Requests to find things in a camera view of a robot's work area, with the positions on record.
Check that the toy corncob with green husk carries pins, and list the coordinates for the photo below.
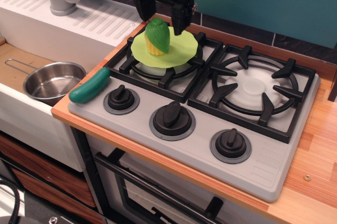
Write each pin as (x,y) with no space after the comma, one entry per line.
(157,37)

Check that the green toy cucumber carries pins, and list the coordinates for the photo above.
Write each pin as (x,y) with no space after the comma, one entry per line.
(88,90)

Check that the light green plastic plate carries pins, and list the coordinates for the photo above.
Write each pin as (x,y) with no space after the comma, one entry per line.
(182,48)

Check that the white toy sink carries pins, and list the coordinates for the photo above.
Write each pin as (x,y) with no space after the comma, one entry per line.
(32,37)

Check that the small steel pot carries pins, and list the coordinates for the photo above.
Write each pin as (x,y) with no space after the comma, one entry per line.
(50,83)

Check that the white left burner disc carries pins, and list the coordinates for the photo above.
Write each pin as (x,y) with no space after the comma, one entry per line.
(155,74)

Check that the white burner disc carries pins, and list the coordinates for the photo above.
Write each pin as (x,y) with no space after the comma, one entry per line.
(155,74)
(252,83)

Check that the black left burner grate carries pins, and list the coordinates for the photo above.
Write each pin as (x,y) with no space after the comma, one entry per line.
(175,83)

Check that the black burner grate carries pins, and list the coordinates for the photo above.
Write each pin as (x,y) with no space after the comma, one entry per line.
(263,94)
(175,83)

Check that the black left stove knob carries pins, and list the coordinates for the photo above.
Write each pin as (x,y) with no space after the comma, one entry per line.
(121,101)

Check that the black stove knob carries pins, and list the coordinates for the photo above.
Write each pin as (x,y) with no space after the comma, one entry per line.
(230,146)
(172,122)
(121,101)

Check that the black middle stove knob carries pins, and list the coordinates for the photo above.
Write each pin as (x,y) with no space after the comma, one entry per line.
(172,122)

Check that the white right burner disc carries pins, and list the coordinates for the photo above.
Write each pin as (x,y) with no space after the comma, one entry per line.
(252,83)

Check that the grey toy stove top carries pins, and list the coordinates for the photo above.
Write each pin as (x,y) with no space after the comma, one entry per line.
(262,174)

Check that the black right burner grate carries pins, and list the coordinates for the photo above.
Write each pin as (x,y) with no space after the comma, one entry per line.
(263,94)

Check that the black right stove knob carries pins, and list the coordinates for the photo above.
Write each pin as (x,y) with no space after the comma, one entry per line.
(230,146)

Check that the toy oven door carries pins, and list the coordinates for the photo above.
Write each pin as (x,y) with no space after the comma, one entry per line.
(196,196)

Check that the wooden drawer front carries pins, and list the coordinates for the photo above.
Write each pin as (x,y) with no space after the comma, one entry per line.
(50,180)

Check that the black oven door handle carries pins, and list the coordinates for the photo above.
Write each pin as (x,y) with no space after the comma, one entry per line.
(123,174)

